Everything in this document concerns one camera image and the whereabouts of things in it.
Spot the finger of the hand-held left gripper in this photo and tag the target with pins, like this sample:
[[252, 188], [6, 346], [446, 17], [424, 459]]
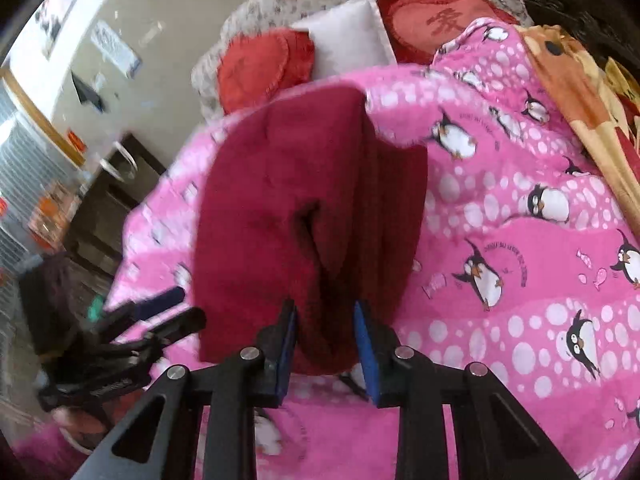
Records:
[[165, 327], [160, 302]]

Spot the orange printed blanket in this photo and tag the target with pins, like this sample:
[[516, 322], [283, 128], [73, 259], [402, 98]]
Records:
[[565, 75]]

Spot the dark red garment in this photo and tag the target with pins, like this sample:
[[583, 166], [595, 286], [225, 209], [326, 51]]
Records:
[[280, 210]]

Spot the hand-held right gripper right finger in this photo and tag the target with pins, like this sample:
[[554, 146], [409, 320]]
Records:
[[367, 360]]

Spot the white pillow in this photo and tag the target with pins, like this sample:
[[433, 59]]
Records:
[[345, 35]]

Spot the dark wooden table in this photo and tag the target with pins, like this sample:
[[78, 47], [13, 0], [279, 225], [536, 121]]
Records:
[[100, 220]]

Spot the dark cloth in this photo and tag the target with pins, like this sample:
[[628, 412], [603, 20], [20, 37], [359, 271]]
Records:
[[47, 300]]

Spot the pink penguin printed blanket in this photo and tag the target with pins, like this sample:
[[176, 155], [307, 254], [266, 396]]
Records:
[[500, 285]]

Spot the white wall poster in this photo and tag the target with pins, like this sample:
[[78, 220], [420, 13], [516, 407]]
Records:
[[57, 20], [117, 50]]

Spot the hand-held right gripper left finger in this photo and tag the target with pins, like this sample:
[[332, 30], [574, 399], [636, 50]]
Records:
[[287, 350]]

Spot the red heart-shaped cushion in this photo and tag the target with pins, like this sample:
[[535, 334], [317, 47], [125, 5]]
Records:
[[255, 70], [425, 25]]

